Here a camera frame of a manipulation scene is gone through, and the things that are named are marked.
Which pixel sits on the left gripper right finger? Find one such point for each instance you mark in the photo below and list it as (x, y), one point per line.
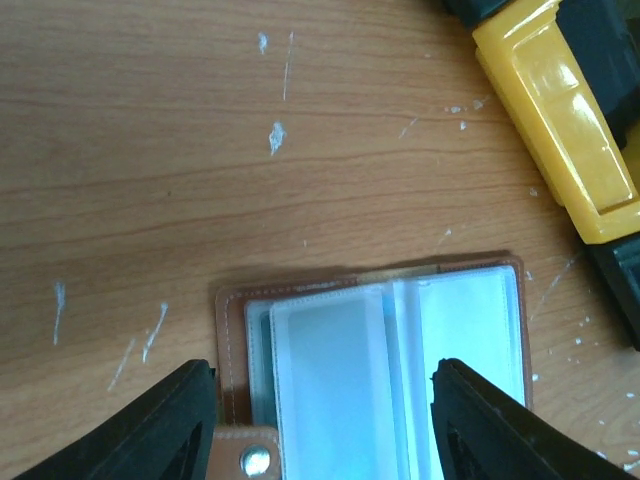
(483, 433)

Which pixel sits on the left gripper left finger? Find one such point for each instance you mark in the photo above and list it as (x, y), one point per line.
(165, 433)

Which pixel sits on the brown leather card holder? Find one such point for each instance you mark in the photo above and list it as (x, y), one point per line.
(337, 368)

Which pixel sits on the black right card bin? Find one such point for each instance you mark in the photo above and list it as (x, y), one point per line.
(617, 264)

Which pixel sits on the black card bin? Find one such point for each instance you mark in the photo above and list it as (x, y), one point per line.
(617, 264)
(473, 12)

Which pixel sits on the yellow middle card bin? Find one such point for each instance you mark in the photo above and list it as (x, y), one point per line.
(524, 54)

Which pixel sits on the black card stack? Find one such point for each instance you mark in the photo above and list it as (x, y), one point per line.
(604, 38)

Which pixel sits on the black left card bin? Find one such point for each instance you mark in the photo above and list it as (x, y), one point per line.
(473, 12)

